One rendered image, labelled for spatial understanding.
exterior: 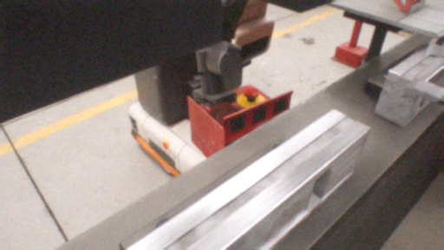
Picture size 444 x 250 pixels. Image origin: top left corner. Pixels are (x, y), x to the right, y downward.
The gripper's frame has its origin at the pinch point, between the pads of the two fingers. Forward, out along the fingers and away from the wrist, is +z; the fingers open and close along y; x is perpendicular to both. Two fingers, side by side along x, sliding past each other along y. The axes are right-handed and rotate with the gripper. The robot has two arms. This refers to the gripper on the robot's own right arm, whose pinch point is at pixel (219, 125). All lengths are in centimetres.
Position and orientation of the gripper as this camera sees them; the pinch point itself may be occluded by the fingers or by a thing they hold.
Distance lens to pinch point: 79.7
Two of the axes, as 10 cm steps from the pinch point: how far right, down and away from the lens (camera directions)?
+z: 1.4, 9.0, 4.2
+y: 5.5, 2.9, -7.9
